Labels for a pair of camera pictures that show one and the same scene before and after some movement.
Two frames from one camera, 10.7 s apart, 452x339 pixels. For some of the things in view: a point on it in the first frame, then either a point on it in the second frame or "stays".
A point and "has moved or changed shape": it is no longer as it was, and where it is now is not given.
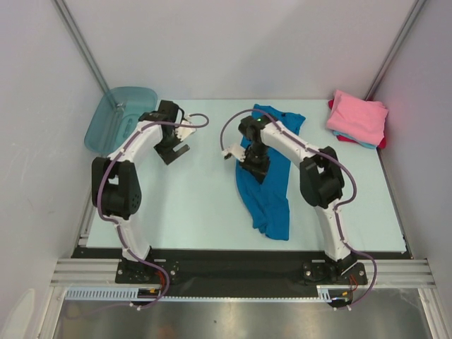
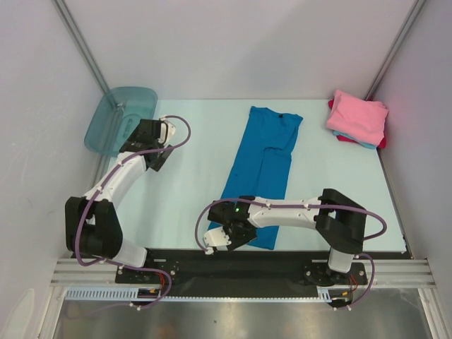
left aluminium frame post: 82,44 stays
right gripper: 255,168 → 241,239
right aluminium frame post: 406,27 stays
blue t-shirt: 268,201 has moved or changed shape
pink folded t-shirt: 357,116 stays
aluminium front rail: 405,272 stays
